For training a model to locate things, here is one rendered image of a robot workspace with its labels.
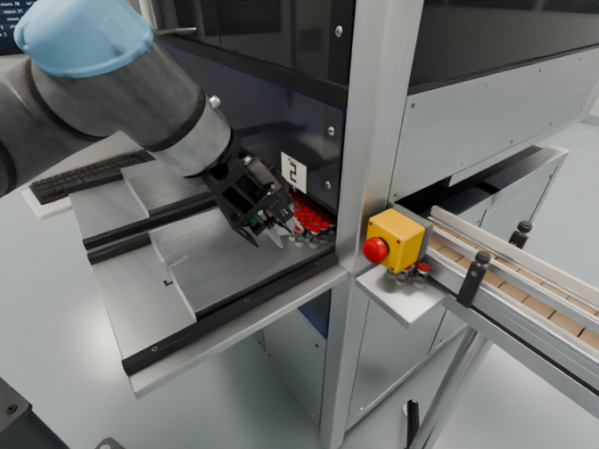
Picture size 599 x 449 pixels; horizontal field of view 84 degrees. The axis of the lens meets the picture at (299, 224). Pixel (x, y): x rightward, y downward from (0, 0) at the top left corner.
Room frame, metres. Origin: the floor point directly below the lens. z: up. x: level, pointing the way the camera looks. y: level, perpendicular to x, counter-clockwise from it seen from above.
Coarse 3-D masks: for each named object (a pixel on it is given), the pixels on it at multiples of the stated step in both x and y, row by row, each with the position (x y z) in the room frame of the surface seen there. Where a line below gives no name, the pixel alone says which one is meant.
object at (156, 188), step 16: (128, 176) 0.84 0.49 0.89; (144, 176) 0.85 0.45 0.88; (160, 176) 0.85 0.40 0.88; (176, 176) 0.85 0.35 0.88; (144, 192) 0.76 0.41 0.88; (160, 192) 0.76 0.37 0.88; (176, 192) 0.76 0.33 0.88; (192, 192) 0.76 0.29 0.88; (208, 192) 0.71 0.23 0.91; (144, 208) 0.65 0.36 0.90; (160, 208) 0.64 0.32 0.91
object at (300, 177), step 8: (288, 160) 0.62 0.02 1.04; (296, 160) 0.60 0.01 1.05; (288, 168) 0.62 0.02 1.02; (296, 168) 0.60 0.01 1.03; (304, 168) 0.58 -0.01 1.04; (288, 176) 0.62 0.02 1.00; (296, 176) 0.60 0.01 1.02; (304, 176) 0.58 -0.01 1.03; (296, 184) 0.60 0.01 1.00; (304, 184) 0.58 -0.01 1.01; (304, 192) 0.58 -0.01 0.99
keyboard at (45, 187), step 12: (120, 156) 1.11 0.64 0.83; (132, 156) 1.12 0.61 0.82; (144, 156) 1.10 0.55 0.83; (84, 168) 1.01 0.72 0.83; (96, 168) 1.02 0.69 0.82; (108, 168) 1.01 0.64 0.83; (48, 180) 0.92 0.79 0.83; (60, 180) 0.93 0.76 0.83; (72, 180) 0.93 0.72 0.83; (36, 192) 0.87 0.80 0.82; (48, 192) 0.85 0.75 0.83; (60, 192) 0.86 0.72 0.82
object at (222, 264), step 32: (192, 224) 0.60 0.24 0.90; (224, 224) 0.62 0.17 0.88; (160, 256) 0.48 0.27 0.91; (192, 256) 0.51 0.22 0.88; (224, 256) 0.51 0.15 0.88; (256, 256) 0.51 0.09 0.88; (288, 256) 0.51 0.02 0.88; (320, 256) 0.49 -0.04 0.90; (192, 288) 0.42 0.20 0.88; (224, 288) 0.42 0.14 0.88; (256, 288) 0.40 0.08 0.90
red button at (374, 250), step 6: (366, 240) 0.40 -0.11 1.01; (372, 240) 0.40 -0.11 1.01; (378, 240) 0.40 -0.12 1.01; (366, 246) 0.39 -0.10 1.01; (372, 246) 0.39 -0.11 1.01; (378, 246) 0.38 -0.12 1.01; (384, 246) 0.39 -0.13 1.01; (366, 252) 0.39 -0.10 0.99; (372, 252) 0.38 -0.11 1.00; (378, 252) 0.38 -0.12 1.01; (384, 252) 0.38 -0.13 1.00; (366, 258) 0.39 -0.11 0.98; (372, 258) 0.38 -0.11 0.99; (378, 258) 0.38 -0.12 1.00; (384, 258) 0.38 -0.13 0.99
